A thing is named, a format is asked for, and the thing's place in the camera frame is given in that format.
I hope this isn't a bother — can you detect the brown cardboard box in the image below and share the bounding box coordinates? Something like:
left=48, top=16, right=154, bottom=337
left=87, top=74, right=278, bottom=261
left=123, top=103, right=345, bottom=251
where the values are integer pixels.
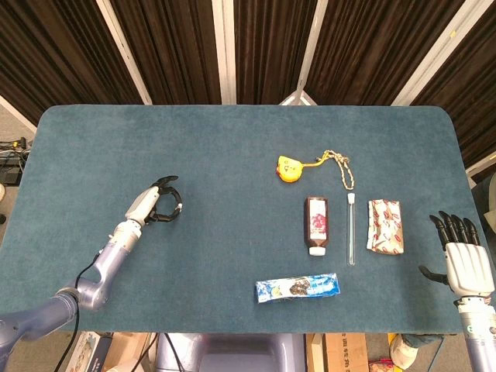
left=305, top=332, right=369, bottom=372
left=102, top=332, right=158, bottom=372

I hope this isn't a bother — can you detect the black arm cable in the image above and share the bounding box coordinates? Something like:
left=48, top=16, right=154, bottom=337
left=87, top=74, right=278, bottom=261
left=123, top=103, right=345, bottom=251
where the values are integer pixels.
left=56, top=251, right=104, bottom=372

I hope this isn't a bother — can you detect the red white snack packet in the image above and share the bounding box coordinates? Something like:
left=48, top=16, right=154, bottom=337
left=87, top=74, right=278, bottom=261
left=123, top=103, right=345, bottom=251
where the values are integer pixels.
left=365, top=198, right=405, bottom=257

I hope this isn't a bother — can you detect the braided rope lanyard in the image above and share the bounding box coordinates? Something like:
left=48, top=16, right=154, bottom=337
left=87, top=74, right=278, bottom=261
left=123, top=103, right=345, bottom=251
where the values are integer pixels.
left=300, top=150, right=357, bottom=191

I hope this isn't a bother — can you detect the white blue printed box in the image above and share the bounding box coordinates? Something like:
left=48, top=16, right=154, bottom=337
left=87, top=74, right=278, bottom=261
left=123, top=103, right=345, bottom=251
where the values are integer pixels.
left=65, top=332, right=117, bottom=372

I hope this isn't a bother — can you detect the blue table cloth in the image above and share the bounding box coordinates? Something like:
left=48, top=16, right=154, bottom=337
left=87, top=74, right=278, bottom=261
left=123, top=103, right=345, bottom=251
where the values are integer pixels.
left=0, top=104, right=480, bottom=336

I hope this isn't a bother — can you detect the red patterned snack bag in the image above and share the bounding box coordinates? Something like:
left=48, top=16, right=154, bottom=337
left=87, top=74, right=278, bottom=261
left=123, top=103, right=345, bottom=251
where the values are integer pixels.
left=367, top=358, right=398, bottom=372

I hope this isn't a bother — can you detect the yellow tape measure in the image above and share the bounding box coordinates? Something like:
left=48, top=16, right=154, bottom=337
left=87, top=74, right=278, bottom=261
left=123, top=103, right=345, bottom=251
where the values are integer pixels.
left=276, top=154, right=302, bottom=184

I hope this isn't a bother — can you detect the person leg in jeans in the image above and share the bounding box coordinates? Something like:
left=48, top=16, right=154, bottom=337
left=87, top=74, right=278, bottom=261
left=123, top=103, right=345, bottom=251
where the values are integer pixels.
left=402, top=333, right=446, bottom=350

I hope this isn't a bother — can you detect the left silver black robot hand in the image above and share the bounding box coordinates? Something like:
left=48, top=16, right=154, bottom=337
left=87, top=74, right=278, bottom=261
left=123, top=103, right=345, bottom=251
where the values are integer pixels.
left=124, top=175, right=184, bottom=226

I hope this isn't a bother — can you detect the black cable bundle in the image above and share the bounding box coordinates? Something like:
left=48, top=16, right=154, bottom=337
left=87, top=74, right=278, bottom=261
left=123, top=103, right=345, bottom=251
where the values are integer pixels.
left=0, top=137, right=32, bottom=185

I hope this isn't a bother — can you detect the brown bottle white cap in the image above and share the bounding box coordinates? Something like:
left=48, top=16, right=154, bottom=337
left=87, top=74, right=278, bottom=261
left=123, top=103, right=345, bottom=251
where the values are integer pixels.
left=304, top=196, right=329, bottom=257

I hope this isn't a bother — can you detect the lavender robot base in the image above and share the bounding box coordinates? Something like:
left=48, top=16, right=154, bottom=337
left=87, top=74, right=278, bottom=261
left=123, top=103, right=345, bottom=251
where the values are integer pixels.
left=154, top=332, right=307, bottom=372

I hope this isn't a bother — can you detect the blue snack bar wrapper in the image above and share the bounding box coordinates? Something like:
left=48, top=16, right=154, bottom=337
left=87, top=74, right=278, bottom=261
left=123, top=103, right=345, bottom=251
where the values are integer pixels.
left=254, top=272, right=343, bottom=305

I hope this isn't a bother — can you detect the dark brown curtain panel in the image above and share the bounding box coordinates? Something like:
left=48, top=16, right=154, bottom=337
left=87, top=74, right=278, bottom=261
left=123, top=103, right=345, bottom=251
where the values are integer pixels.
left=110, top=0, right=224, bottom=105
left=305, top=0, right=466, bottom=106
left=0, top=0, right=143, bottom=125
left=410, top=0, right=496, bottom=167
left=233, top=0, right=319, bottom=105

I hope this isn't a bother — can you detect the clear glass test tube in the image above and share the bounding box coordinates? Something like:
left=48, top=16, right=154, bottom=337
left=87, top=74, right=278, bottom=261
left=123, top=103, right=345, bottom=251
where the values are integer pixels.
left=346, top=192, right=357, bottom=267

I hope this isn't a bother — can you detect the white frame post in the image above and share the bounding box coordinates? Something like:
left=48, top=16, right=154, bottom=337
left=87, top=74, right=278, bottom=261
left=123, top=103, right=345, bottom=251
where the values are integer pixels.
left=391, top=0, right=487, bottom=106
left=211, top=0, right=237, bottom=105
left=466, top=153, right=496, bottom=189
left=95, top=0, right=153, bottom=105
left=294, top=0, right=330, bottom=94
left=0, top=95, right=39, bottom=133

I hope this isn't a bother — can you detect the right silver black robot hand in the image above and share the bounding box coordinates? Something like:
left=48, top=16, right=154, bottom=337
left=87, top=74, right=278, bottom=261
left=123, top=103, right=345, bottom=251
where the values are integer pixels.
left=418, top=210, right=496, bottom=299

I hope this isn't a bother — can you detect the white shoe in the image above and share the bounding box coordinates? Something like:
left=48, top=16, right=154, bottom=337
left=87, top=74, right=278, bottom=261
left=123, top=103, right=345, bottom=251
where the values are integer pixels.
left=389, top=335, right=422, bottom=369

